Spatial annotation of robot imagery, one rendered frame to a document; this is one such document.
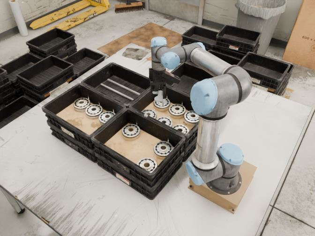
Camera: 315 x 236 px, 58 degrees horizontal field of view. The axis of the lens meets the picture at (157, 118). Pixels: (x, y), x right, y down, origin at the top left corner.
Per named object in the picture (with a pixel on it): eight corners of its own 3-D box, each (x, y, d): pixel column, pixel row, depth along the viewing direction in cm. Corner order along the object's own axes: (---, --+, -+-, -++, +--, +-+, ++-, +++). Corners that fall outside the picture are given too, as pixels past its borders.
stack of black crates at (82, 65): (89, 73, 324) (84, 47, 301) (109, 83, 312) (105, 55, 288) (62, 92, 300) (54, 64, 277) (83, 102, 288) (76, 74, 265)
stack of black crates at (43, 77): (62, 92, 300) (51, 54, 269) (83, 102, 288) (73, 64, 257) (30, 113, 276) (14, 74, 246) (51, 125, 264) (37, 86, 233)
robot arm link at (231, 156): (243, 172, 136) (251, 156, 127) (220, 182, 133) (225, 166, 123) (229, 153, 144) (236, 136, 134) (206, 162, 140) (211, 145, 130)
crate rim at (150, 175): (186, 140, 149) (186, 137, 147) (151, 179, 131) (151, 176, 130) (127, 110, 166) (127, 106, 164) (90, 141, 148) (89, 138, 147)
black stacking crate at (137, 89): (157, 96, 190) (157, 82, 182) (129, 121, 173) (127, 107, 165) (113, 76, 207) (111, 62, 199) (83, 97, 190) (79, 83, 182)
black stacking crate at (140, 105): (211, 121, 173) (213, 106, 165) (185, 151, 156) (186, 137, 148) (158, 96, 190) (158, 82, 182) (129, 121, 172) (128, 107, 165)
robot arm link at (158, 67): (164, 56, 146) (168, 63, 140) (164, 64, 149) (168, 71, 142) (150, 57, 145) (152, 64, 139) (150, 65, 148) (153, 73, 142)
